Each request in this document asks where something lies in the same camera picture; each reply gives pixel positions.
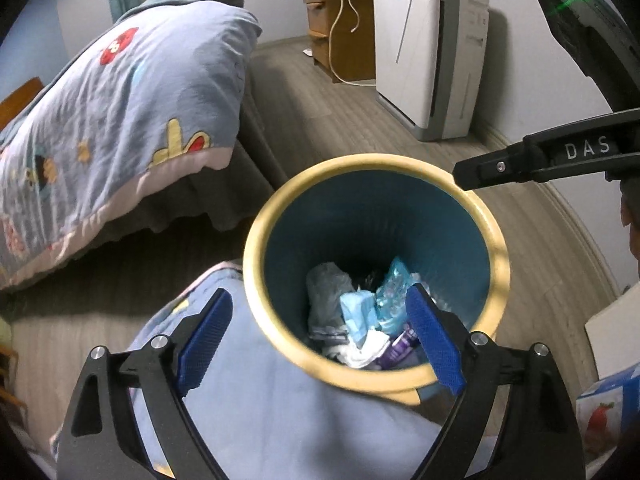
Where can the clear plastic bag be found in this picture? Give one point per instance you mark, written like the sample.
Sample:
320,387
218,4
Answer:
327,295

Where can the white air purifier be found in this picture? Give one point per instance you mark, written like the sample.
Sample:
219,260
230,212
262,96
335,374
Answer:
415,50

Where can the person's right hand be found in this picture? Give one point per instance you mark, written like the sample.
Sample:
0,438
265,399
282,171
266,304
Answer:
632,230

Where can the light blue face mask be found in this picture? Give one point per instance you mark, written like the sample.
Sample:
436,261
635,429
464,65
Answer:
357,316

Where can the small printed blue blanket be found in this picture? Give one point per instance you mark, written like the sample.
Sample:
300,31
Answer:
300,435

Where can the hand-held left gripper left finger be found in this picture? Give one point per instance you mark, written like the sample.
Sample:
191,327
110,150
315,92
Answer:
207,345

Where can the white crumpled tissue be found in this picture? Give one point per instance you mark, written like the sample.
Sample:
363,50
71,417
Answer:
362,352

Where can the wooden nightstand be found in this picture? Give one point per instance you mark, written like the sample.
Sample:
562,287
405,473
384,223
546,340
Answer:
350,55

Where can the teal bin with yellow rim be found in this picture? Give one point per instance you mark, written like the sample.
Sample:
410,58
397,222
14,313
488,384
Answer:
370,225

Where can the white board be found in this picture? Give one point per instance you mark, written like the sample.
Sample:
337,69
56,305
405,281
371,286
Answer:
617,330

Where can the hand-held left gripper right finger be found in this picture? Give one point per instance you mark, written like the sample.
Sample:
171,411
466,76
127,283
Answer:
435,345

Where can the blue box with strawberry print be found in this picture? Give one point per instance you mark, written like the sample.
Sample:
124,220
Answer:
600,410

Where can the bed with cartoon duvet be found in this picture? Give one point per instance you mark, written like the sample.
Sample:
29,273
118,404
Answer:
125,110

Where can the blue rubber glove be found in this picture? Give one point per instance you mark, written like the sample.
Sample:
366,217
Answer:
395,285

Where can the purple wrapper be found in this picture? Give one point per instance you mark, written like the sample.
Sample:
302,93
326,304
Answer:
400,347

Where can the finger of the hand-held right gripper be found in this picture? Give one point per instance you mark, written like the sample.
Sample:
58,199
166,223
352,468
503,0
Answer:
500,166

